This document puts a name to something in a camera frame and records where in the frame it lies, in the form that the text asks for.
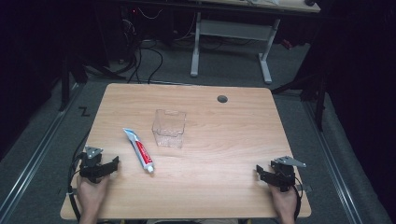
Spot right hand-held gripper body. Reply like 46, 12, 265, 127
269, 155, 307, 193

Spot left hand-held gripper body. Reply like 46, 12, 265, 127
78, 146, 108, 184

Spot person's left hand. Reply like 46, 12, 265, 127
76, 175, 110, 216

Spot person's right hand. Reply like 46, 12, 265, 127
268, 183, 299, 218

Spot white red toothpaste tube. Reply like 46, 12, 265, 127
122, 127, 155, 175

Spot clear plastic container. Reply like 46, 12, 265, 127
151, 108, 187, 149

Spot black metal stand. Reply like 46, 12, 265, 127
58, 54, 90, 112
270, 69, 329, 133

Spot white-legged wooden desk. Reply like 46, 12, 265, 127
189, 0, 321, 86

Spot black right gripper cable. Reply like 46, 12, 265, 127
292, 176, 304, 220

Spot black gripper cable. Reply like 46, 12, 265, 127
66, 148, 88, 221
292, 176, 304, 220

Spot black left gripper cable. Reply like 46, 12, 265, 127
66, 148, 88, 221

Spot metal floor rail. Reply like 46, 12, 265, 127
302, 102, 364, 224
0, 83, 86, 220

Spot black floor cables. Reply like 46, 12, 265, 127
120, 6, 200, 85

